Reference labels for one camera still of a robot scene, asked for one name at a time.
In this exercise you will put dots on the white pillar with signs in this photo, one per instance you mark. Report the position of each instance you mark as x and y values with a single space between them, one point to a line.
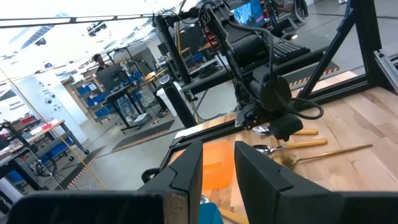
37 102

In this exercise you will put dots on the black hazard-striped floor mat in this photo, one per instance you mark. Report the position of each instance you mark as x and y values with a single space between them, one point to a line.
81 168
140 133
311 74

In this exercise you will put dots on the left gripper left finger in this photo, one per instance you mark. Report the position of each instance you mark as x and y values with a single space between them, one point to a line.
186 174

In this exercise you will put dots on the person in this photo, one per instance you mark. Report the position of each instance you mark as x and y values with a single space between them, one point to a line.
289 4
100 62

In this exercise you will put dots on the tall black cylinder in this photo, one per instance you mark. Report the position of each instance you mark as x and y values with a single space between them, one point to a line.
177 102

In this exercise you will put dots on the gold spoon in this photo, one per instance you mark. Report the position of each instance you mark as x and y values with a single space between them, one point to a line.
284 161

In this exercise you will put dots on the black-legged wooden desk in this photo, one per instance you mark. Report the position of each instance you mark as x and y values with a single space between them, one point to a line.
146 81

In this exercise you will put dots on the blue plastic bin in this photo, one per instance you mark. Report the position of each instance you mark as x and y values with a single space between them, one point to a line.
210 214

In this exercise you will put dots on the black computer monitor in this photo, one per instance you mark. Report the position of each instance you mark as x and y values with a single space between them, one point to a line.
112 77

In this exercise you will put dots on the monitor with blue screen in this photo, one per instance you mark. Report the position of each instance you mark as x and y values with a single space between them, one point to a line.
248 14

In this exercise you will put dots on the grey workbench on casters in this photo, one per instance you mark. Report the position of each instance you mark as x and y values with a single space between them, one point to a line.
53 130

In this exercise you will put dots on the orange plastic bin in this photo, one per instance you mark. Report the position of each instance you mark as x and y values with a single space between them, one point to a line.
217 165

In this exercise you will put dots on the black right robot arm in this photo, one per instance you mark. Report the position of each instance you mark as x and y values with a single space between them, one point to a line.
248 46

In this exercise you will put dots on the black hanging ceiling camera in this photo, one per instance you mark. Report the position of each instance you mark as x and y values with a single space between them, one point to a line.
96 28

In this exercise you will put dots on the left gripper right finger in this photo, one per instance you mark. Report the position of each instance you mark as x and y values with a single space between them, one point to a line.
258 180

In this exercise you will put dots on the black keyboard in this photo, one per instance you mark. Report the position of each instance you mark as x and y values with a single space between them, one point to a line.
289 49

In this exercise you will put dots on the shelf with blue boxes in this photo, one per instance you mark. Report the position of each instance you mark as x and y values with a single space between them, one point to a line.
93 99

